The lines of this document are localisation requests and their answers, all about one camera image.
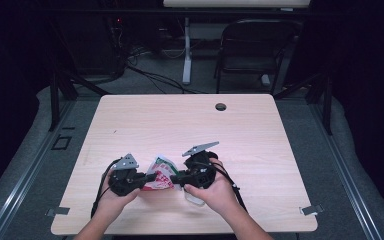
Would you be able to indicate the grey metal table bracket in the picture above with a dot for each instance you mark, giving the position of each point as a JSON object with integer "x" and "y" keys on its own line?
{"x": 311, "y": 210}
{"x": 58, "y": 211}

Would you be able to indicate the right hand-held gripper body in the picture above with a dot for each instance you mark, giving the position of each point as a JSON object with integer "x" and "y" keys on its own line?
{"x": 200, "y": 173}

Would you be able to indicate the black folding chair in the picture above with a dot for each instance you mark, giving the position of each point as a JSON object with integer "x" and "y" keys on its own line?
{"x": 256, "y": 46}

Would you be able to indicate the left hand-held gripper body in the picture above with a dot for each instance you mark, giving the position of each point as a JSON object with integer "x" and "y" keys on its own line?
{"x": 123, "y": 183}

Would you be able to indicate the black metal stand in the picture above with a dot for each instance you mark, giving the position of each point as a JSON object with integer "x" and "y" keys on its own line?
{"x": 55, "y": 100}
{"x": 327, "y": 103}

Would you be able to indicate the grey metal floor rail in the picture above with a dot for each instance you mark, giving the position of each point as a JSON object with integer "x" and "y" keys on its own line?
{"x": 30, "y": 173}
{"x": 343, "y": 173}

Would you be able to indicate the person's right hand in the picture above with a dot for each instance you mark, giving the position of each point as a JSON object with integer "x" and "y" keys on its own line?
{"x": 220, "y": 196}

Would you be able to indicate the red and white plastic bag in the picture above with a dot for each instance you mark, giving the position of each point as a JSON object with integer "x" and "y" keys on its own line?
{"x": 161, "y": 173}

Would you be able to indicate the person's left hand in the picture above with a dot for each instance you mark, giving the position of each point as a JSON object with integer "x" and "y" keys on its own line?
{"x": 115, "y": 203}

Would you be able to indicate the glass jar with black lid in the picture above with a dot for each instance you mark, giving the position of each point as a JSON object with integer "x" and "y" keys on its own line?
{"x": 193, "y": 200}

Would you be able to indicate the white desk leg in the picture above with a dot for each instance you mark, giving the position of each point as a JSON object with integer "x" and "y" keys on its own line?
{"x": 187, "y": 60}

